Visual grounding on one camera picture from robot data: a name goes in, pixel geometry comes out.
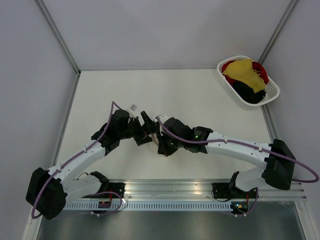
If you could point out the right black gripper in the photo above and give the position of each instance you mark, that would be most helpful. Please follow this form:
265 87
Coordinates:
163 148

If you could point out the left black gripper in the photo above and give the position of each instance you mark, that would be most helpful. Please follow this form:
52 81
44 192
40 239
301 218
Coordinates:
149 127

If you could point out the cream mesh laundry bag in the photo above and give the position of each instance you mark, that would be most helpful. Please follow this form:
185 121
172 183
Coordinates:
154 145

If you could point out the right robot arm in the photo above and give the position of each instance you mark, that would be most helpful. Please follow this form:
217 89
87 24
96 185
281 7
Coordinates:
273 162

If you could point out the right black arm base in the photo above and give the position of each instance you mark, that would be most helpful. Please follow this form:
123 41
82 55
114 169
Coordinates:
223 191

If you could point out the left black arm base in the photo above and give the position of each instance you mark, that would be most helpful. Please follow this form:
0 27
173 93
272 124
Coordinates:
115 187

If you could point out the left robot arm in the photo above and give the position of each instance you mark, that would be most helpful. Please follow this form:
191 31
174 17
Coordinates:
50 190

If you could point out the black garment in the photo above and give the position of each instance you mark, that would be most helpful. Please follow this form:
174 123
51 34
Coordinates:
247 93

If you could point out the yellow garment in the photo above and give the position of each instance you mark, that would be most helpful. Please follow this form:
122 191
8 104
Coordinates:
242 71

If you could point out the white plastic basket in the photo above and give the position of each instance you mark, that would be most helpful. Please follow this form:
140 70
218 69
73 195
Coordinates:
272 90

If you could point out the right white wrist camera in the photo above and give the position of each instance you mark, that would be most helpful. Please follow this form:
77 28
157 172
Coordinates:
162 118

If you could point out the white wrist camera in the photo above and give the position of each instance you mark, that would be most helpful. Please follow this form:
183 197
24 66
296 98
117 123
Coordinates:
162 118
131 110

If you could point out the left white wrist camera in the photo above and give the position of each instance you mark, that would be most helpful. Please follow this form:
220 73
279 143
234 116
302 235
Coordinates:
131 110

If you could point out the aluminium mounting rail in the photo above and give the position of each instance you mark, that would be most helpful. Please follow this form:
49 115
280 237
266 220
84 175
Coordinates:
196 190

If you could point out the white slotted cable duct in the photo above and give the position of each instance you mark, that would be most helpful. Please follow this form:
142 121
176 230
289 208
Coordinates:
130 205

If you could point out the left aluminium frame post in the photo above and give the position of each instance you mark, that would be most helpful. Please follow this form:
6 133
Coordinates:
57 35

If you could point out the aluminium frame post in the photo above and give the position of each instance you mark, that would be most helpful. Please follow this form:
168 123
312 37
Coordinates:
57 35
279 28

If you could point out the right aluminium frame post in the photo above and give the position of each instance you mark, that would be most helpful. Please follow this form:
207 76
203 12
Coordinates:
279 28

